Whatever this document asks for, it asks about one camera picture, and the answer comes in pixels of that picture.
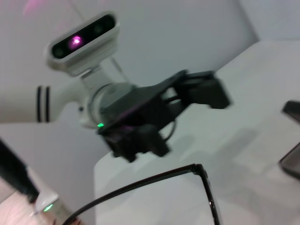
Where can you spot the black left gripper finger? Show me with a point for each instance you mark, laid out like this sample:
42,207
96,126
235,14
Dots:
140,143
211,91

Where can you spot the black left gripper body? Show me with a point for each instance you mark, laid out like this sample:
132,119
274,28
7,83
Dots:
150,105

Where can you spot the black glasses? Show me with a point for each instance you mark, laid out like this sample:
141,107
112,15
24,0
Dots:
212,201

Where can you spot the black glasses case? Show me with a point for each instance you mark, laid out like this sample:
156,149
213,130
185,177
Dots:
293,164

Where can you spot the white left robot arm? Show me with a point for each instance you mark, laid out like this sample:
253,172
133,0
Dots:
18,105

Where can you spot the white cylinder with green light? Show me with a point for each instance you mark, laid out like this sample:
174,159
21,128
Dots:
52,207

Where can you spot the black bar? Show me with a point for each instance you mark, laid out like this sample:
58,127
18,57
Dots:
14,168

